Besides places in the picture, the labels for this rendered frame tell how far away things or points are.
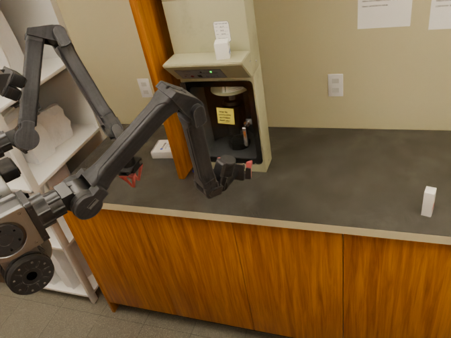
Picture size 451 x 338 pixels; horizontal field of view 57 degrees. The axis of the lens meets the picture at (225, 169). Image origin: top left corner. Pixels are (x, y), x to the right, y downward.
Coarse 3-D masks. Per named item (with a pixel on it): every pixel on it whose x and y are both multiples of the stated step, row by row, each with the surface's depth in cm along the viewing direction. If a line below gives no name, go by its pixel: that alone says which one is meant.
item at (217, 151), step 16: (240, 80) 165; (208, 96) 173; (224, 96) 170; (240, 96) 168; (208, 112) 178; (240, 112) 173; (208, 128) 183; (224, 128) 180; (240, 128) 177; (256, 128) 175; (208, 144) 188; (224, 144) 185; (240, 144) 182; (256, 144) 180; (240, 160) 188; (256, 160) 185
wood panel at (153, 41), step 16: (144, 0) 154; (160, 0) 165; (144, 16) 155; (160, 16) 166; (144, 32) 156; (160, 32) 167; (144, 48) 160; (160, 48) 167; (160, 64) 168; (176, 80) 181; (176, 112) 183; (176, 128) 184; (176, 144) 185; (176, 160) 189
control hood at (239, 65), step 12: (168, 60) 162; (180, 60) 160; (192, 60) 157; (204, 60) 155; (216, 60) 153; (228, 60) 151; (240, 60) 149; (228, 72) 157; (240, 72) 156; (252, 72) 161
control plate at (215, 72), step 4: (180, 72) 163; (184, 72) 162; (188, 72) 162; (192, 72) 161; (196, 72) 161; (200, 72) 160; (204, 72) 160; (208, 72) 159; (212, 72) 159; (216, 72) 159; (220, 72) 158; (184, 76) 167; (188, 76) 166; (196, 76) 165; (204, 76) 164; (208, 76) 164; (212, 76) 163; (216, 76) 163; (220, 76) 162; (224, 76) 162
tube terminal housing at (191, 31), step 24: (192, 0) 152; (216, 0) 149; (240, 0) 147; (168, 24) 161; (192, 24) 158; (240, 24) 152; (192, 48) 164; (240, 48) 157; (264, 120) 181; (264, 144) 183; (264, 168) 188
